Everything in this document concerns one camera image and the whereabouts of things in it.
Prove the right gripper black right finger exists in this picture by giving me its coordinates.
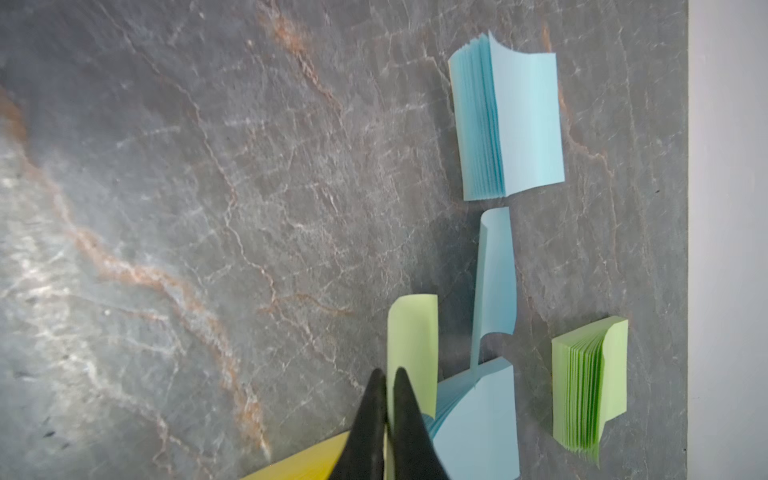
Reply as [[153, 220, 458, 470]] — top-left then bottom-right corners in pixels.
[[392, 367, 449, 480]]

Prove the yellow memo pad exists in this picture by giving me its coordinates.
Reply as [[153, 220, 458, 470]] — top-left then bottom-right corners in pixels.
[[243, 432, 349, 480]]

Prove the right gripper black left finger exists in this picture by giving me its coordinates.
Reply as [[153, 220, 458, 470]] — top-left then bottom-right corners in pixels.
[[329, 368, 387, 480]]

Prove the light blue memo pad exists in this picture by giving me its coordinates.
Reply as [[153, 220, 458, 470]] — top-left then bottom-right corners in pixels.
[[449, 33, 565, 201]]

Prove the green memo pad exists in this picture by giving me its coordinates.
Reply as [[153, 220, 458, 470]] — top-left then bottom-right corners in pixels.
[[551, 316, 629, 466]]

